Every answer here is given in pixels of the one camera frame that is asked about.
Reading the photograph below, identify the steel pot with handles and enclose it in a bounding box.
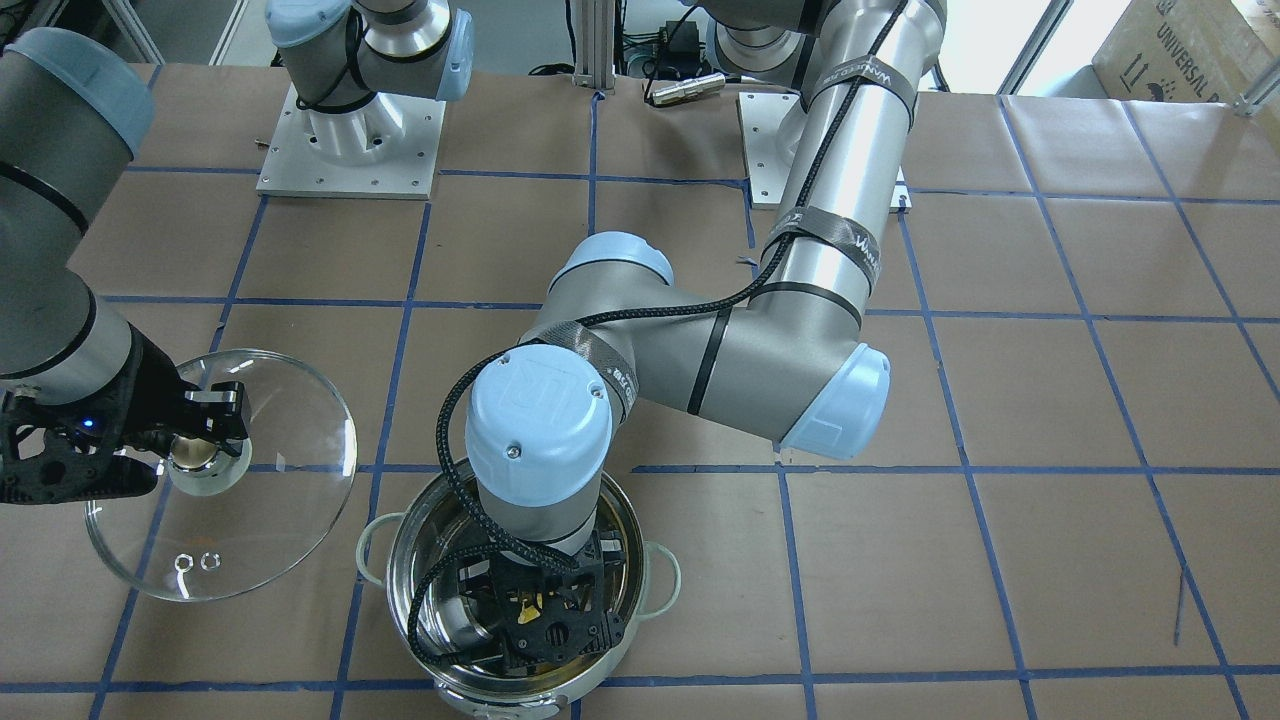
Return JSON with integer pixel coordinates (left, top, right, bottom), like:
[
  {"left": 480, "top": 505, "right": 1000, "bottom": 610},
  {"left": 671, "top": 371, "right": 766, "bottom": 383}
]
[{"left": 376, "top": 477, "right": 681, "bottom": 719}]

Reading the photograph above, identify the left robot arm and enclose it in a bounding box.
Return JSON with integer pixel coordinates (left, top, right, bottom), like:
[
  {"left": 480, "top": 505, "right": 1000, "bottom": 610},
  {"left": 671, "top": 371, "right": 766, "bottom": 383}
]
[{"left": 436, "top": 1, "right": 947, "bottom": 577}]

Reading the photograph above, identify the cardboard box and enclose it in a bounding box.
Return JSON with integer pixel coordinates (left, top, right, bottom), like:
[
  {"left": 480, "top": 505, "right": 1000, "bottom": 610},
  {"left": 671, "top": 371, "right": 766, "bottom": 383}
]
[{"left": 1092, "top": 1, "right": 1277, "bottom": 102}]

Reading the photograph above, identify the glass pot lid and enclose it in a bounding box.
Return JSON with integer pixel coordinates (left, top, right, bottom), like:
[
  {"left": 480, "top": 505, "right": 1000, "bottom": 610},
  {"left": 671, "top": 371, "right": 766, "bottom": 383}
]
[{"left": 84, "top": 348, "right": 357, "bottom": 603}]

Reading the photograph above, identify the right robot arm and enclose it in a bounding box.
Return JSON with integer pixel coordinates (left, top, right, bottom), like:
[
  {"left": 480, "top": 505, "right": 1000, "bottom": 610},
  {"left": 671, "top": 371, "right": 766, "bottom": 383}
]
[{"left": 3, "top": 1, "right": 475, "bottom": 406}]

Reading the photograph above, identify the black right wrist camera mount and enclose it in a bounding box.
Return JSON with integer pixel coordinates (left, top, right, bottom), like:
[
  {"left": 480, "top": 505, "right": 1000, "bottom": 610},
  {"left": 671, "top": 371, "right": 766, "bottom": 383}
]
[{"left": 1, "top": 391, "right": 157, "bottom": 505}]

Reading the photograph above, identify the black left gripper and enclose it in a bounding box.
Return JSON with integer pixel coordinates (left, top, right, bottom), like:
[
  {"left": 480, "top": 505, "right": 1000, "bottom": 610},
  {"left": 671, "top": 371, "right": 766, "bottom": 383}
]
[{"left": 457, "top": 536, "right": 625, "bottom": 626}]

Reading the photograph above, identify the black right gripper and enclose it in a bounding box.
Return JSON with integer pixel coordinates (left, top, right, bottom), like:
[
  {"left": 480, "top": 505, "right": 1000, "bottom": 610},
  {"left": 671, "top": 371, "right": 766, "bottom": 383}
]
[{"left": 61, "top": 327, "right": 251, "bottom": 457}]

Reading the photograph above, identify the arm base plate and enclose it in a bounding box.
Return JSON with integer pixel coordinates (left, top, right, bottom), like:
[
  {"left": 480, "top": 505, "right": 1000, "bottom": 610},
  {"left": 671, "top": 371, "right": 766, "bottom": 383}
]
[
  {"left": 256, "top": 88, "right": 447, "bottom": 200},
  {"left": 739, "top": 92, "right": 911, "bottom": 211}
]

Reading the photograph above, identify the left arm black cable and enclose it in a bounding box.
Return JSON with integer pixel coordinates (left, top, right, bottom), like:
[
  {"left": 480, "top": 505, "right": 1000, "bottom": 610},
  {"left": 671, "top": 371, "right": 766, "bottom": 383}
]
[{"left": 404, "top": 0, "right": 911, "bottom": 661}]

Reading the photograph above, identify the silver cylindrical connector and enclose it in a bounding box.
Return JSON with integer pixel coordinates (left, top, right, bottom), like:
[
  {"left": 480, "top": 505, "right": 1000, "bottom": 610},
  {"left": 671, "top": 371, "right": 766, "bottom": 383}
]
[{"left": 645, "top": 72, "right": 727, "bottom": 108}]

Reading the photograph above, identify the yellow corn cob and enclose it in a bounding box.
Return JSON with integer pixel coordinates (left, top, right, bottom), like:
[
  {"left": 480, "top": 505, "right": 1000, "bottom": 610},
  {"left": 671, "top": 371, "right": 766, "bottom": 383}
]
[{"left": 515, "top": 591, "right": 544, "bottom": 624}]

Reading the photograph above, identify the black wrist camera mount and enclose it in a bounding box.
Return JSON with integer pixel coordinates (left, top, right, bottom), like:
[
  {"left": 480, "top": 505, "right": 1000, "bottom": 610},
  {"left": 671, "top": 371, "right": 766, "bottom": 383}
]
[
  {"left": 498, "top": 592, "right": 626, "bottom": 674},
  {"left": 1, "top": 391, "right": 157, "bottom": 505}
]

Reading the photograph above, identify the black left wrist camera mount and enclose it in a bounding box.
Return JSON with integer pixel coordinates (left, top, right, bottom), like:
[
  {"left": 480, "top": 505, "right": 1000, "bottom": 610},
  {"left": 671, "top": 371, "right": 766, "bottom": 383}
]
[{"left": 498, "top": 592, "right": 626, "bottom": 674}]

